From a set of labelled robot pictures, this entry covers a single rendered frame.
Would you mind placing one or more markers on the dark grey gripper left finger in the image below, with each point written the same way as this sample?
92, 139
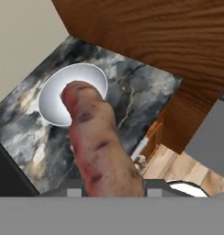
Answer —
74, 184

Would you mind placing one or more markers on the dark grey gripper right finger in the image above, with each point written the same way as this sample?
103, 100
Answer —
154, 184

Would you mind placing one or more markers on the brown potato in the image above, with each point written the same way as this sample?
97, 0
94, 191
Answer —
101, 143

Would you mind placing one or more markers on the white bowl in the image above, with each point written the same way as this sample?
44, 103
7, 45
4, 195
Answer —
55, 98

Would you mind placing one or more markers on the white round object black rim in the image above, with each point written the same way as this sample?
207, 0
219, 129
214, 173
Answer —
190, 189

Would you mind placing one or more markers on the light wooden cabinet door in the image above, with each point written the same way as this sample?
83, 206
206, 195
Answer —
155, 137

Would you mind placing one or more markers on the black appliance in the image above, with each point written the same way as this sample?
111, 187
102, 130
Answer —
9, 177

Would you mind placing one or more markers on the grey fridge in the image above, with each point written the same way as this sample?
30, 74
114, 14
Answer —
211, 137

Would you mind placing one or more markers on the wooden cabinet side panel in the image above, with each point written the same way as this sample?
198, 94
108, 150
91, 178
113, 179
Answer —
153, 39

